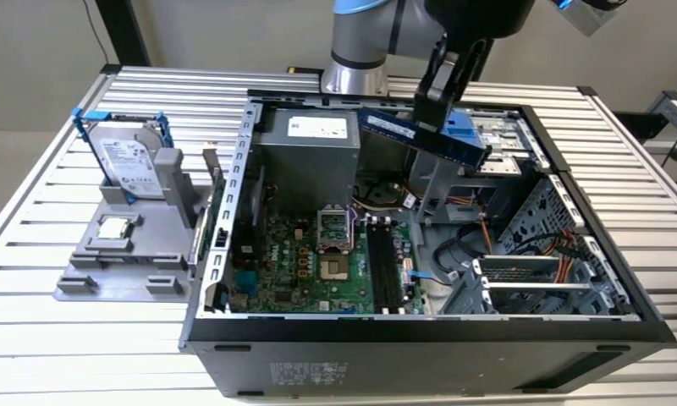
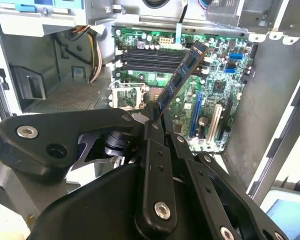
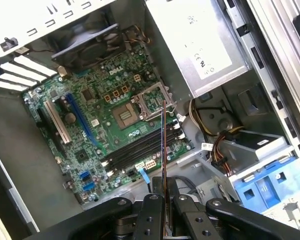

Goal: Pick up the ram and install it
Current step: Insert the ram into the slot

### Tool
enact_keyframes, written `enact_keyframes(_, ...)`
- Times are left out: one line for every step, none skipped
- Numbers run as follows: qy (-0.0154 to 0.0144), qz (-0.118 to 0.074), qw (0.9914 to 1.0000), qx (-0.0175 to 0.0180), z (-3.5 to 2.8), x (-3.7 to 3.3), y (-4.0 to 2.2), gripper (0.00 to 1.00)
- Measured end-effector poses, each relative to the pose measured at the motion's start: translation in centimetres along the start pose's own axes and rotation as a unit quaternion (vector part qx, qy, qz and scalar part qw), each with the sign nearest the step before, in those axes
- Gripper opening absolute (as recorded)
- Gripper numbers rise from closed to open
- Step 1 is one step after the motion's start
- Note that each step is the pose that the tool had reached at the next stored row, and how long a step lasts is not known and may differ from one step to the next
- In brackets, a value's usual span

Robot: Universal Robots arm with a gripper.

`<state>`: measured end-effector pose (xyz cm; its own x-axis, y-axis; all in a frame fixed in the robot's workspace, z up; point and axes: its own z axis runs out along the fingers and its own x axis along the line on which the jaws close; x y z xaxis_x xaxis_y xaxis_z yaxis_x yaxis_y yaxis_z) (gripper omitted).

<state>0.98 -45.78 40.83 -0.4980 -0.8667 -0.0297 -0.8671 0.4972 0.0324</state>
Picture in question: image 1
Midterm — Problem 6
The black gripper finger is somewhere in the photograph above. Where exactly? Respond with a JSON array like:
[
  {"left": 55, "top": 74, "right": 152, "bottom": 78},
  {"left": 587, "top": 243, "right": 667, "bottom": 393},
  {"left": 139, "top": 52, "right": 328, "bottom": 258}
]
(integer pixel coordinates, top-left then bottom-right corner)
[
  {"left": 448, "top": 40, "right": 482, "bottom": 102},
  {"left": 415, "top": 36, "right": 462, "bottom": 129}
]

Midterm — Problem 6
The blue RAM stick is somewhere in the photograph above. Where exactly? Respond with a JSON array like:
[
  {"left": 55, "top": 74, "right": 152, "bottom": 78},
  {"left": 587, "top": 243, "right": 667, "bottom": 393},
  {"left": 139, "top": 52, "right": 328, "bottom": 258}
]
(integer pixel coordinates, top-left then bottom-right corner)
[{"left": 358, "top": 107, "right": 491, "bottom": 171}]

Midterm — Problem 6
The black RAM slot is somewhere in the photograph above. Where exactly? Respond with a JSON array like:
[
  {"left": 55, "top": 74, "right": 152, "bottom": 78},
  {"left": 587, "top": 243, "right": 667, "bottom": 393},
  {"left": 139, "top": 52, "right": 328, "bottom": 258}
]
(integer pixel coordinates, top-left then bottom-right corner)
[
  {"left": 367, "top": 217, "right": 388, "bottom": 315},
  {"left": 387, "top": 217, "right": 408, "bottom": 315},
  {"left": 380, "top": 217, "right": 402, "bottom": 315},
  {"left": 374, "top": 217, "right": 395, "bottom": 315}
]

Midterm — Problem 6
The blue drive latch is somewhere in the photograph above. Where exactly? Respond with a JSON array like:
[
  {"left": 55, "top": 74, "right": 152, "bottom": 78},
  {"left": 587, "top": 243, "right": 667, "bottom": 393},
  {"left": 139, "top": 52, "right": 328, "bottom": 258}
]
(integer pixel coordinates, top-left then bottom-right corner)
[{"left": 440, "top": 108, "right": 482, "bottom": 150}]

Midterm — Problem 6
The grey metal drive cage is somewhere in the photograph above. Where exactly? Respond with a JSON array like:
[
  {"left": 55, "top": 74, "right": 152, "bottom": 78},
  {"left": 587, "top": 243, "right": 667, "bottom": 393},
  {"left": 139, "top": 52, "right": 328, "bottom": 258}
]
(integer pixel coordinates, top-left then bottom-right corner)
[{"left": 408, "top": 108, "right": 538, "bottom": 223}]

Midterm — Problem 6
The grey power supply unit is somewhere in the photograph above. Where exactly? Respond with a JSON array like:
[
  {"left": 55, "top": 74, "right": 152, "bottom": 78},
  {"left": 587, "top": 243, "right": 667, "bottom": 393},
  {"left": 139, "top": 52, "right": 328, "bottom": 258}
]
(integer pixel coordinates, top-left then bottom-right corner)
[{"left": 252, "top": 107, "right": 363, "bottom": 212}]

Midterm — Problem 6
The metal socket cover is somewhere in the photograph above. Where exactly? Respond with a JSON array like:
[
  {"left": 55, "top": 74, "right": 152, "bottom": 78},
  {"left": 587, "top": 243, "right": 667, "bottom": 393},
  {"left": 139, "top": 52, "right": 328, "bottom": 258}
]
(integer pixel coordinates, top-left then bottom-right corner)
[{"left": 315, "top": 206, "right": 355, "bottom": 252}]

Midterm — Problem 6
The CPU socket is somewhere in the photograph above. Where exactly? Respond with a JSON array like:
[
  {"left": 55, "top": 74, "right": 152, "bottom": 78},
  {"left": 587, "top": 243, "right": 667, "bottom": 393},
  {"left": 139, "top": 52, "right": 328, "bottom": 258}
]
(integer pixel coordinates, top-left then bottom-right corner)
[{"left": 319, "top": 251, "right": 355, "bottom": 283}]

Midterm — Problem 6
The grey metal disk bay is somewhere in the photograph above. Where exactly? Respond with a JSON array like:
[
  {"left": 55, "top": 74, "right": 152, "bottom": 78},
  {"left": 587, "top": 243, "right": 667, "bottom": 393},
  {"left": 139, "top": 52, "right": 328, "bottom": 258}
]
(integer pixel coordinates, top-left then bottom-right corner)
[{"left": 444, "top": 253, "right": 634, "bottom": 316}]

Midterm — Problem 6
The green motherboard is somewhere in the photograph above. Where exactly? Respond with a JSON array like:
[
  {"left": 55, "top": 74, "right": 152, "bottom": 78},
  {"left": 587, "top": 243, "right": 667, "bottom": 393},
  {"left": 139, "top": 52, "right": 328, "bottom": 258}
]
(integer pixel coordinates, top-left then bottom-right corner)
[{"left": 228, "top": 211, "right": 431, "bottom": 316}]

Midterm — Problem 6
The hard disk in blue carrier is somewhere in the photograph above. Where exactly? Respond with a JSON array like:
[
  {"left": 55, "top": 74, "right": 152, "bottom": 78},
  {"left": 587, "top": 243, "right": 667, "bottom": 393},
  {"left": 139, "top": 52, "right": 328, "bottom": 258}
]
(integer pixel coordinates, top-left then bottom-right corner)
[{"left": 69, "top": 108, "right": 173, "bottom": 205}]

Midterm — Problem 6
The grey parts rack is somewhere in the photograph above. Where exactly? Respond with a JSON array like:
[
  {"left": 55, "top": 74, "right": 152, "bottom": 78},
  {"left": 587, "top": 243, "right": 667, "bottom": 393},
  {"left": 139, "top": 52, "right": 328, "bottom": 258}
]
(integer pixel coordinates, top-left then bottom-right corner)
[{"left": 53, "top": 150, "right": 216, "bottom": 305}]

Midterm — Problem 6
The black open PC case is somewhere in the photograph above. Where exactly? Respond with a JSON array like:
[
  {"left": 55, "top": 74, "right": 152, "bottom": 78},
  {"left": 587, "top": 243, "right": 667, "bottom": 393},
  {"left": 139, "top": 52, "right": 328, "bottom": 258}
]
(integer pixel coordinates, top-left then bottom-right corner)
[{"left": 179, "top": 87, "right": 677, "bottom": 398}]

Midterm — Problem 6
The silver CPU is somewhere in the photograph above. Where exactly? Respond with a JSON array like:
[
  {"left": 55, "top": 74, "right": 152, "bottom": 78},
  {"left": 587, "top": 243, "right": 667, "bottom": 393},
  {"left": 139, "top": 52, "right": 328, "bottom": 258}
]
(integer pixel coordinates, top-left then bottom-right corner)
[{"left": 97, "top": 218, "right": 132, "bottom": 241}]

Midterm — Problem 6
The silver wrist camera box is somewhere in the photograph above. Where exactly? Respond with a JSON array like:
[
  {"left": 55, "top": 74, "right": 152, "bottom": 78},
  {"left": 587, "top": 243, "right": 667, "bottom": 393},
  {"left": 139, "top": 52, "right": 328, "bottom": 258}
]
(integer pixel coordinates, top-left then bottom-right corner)
[{"left": 552, "top": 0, "right": 628, "bottom": 38}]

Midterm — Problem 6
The coiled wire bundle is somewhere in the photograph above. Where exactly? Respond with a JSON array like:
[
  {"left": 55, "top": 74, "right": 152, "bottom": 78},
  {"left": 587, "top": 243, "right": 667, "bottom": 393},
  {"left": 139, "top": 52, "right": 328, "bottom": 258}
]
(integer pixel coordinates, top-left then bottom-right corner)
[{"left": 351, "top": 177, "right": 423, "bottom": 212}]

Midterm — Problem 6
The thin wire locking lever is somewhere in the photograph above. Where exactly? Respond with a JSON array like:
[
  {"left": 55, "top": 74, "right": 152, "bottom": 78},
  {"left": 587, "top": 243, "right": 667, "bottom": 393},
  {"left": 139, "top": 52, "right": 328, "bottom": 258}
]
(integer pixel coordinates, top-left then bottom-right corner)
[{"left": 344, "top": 204, "right": 358, "bottom": 251}]

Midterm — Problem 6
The black looped wire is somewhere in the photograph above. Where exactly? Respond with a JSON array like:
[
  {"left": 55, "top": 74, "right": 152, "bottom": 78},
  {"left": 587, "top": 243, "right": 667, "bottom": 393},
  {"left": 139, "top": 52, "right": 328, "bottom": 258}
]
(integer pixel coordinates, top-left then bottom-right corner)
[{"left": 432, "top": 230, "right": 487, "bottom": 283}]

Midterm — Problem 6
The red yellow orange wire bundle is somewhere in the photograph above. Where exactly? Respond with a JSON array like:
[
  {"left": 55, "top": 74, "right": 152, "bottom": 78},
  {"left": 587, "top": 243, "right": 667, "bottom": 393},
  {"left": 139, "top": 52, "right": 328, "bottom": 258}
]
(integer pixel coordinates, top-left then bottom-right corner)
[{"left": 551, "top": 228, "right": 582, "bottom": 285}]

